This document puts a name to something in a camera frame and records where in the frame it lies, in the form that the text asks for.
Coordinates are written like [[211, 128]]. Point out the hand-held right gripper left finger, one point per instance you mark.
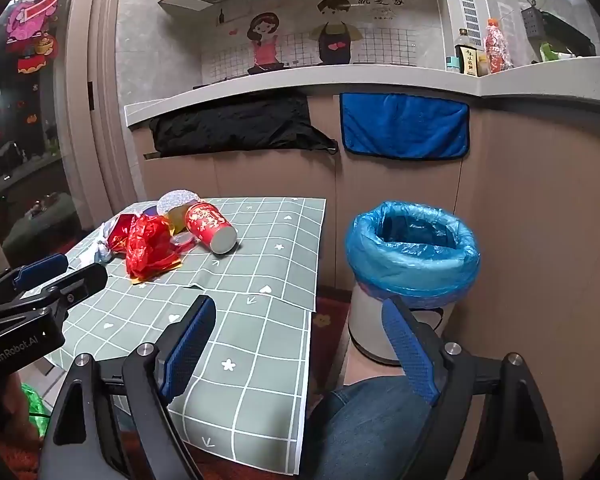
[[187, 345]]

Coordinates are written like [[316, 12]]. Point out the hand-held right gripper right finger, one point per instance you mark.
[[410, 355]]

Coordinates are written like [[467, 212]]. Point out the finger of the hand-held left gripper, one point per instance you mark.
[[42, 267], [80, 285]]

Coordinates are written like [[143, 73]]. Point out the white paper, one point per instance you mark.
[[102, 255]]

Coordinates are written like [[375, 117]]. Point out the white trash bin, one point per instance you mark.
[[370, 330]]

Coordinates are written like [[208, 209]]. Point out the green plastic object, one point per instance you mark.
[[32, 402]]

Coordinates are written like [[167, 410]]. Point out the silver and red foil wrapper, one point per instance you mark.
[[120, 230]]

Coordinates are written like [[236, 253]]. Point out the red crumpled plastic wrapper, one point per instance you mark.
[[147, 245]]

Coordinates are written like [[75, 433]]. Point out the red patterned floor mat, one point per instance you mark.
[[325, 330]]

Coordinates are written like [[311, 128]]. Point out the green checked tablecloth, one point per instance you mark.
[[260, 270]]

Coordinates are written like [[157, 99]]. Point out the gold foil wrapper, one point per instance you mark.
[[175, 220]]

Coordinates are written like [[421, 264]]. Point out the red paper cup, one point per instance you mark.
[[202, 222]]

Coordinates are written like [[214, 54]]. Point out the dark door latch plate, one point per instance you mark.
[[91, 94]]

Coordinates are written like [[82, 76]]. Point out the black cloth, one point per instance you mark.
[[230, 127]]

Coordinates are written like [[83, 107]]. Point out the blue towel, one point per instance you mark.
[[405, 125]]

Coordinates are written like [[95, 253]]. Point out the pink pig window sticker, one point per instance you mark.
[[30, 15]]

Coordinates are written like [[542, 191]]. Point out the white countertop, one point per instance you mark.
[[380, 77]]

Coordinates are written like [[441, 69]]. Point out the teal jar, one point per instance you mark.
[[452, 65]]

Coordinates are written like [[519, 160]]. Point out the dark sauce bottle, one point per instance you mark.
[[466, 60]]

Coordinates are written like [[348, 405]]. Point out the red bottle with orange cap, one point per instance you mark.
[[497, 50]]

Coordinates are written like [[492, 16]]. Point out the green kitchen item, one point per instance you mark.
[[547, 52]]

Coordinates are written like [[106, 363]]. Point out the white vent panel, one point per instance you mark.
[[469, 15]]

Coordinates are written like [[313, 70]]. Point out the grey utensil holder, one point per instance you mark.
[[532, 22]]

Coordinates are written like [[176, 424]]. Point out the black dish rack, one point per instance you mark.
[[565, 35]]

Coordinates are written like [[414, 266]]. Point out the cartoon girl wall sticker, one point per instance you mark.
[[265, 45]]

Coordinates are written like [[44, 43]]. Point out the cartoon boy wall sticker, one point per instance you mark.
[[335, 35]]

